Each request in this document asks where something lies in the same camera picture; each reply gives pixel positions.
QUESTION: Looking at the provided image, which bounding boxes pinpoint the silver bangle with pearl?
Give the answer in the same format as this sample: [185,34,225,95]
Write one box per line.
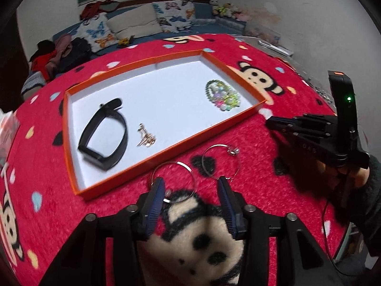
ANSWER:
[200,143,240,182]

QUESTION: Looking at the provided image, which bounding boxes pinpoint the colourful bead bracelets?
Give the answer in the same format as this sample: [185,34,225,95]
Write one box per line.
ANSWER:
[205,79,242,112]

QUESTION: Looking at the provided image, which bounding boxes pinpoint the silver hoop with red charm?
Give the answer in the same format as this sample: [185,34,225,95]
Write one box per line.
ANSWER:
[150,161,197,205]

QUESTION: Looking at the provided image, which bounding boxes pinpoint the gold chain charm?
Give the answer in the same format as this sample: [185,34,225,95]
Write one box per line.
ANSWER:
[138,123,156,148]

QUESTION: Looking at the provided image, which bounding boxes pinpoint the black smart wristband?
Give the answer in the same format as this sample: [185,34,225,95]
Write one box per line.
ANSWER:
[77,98,129,171]

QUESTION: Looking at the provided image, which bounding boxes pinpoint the right hand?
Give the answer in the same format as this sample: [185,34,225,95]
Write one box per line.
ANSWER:
[316,161,370,189]

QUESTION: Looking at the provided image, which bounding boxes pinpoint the red monkey print blanket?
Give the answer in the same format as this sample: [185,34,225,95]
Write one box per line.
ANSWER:
[1,34,345,285]

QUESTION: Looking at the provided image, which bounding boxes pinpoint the orange white shallow tray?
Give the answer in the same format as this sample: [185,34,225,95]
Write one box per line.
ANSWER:
[63,50,265,200]

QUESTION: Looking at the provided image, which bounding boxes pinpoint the plush toys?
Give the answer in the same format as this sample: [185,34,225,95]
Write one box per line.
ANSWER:
[209,0,251,22]

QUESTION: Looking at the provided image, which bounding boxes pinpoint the blue sofa bed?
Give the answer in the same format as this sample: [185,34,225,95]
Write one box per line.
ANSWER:
[52,0,246,53]

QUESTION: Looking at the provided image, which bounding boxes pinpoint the pink tissue pack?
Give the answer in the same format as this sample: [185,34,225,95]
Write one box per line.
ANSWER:
[0,110,20,168]

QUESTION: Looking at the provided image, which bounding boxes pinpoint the right butterfly pillow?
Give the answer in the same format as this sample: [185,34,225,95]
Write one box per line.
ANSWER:
[152,0,196,33]

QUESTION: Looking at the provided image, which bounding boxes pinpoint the butterfly pillow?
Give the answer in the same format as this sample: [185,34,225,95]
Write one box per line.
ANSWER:
[152,0,196,33]
[76,12,118,53]

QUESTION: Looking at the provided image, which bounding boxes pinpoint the beige pillow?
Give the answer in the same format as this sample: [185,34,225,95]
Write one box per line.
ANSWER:
[107,3,162,40]

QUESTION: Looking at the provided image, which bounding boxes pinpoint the yellow toy vehicle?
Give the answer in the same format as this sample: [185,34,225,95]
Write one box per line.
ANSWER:
[118,36,134,48]

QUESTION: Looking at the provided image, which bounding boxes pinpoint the pile of clothes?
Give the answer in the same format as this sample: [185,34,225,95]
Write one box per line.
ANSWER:
[29,34,92,82]

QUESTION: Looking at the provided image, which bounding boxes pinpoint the left butterfly pillow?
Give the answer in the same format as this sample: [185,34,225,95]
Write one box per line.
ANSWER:
[76,12,118,53]

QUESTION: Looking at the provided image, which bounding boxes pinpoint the red cloth on sill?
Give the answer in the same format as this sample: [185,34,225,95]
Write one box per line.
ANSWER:
[80,0,120,20]

